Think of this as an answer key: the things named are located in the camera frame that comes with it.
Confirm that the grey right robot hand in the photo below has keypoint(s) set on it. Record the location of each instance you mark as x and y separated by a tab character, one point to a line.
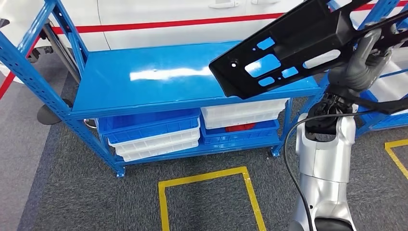
353	78

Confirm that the black plastic plate bracket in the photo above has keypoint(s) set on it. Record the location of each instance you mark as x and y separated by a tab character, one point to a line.
299	35

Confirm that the blue wheeled shelf rack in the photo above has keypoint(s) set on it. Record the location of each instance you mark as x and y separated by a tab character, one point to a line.
382	122

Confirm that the red plastic part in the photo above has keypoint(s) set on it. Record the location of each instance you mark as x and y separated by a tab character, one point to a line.
239	128

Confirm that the blue metal shelf rack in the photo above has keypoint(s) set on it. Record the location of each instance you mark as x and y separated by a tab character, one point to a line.
127	89

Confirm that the large white plastic bin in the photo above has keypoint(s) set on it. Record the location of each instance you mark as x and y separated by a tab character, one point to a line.
396	63
392	91

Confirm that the blue plastic bin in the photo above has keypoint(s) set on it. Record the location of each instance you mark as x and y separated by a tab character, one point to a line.
242	136
143	122

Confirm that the white car with red stripe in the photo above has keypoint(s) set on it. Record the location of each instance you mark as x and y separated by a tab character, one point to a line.
159	12

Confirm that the yellow floor tape square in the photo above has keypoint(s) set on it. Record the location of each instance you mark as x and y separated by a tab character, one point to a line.
164	204

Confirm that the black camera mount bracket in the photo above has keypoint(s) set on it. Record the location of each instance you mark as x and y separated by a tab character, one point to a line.
389	106

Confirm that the grey metal frame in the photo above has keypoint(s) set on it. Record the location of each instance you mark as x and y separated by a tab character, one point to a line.
60	52

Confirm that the black stanchion post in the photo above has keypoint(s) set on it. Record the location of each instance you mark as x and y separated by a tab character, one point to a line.
47	114

